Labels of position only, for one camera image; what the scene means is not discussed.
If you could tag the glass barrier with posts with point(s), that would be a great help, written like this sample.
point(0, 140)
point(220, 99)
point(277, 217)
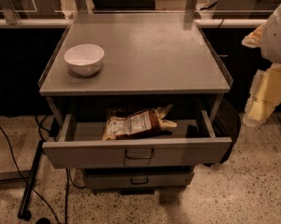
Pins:
point(204, 13)

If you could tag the grey metal drawer cabinet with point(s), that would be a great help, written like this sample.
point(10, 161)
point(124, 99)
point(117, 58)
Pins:
point(149, 61)

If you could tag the white ceramic bowl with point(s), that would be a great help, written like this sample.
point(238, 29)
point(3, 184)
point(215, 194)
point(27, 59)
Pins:
point(85, 60)

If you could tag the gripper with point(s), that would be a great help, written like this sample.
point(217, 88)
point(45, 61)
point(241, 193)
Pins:
point(277, 34)

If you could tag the lower grey drawer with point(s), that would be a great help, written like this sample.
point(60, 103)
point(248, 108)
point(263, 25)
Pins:
point(137, 178)

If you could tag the brown chip bag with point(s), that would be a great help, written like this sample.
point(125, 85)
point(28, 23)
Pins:
point(140, 124)

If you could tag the black bar on floor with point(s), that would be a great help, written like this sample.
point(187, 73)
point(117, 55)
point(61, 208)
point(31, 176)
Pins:
point(24, 212)

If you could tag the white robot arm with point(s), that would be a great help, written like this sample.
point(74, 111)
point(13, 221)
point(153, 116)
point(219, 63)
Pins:
point(270, 47)

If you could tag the open top drawer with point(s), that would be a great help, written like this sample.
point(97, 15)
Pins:
point(192, 141)

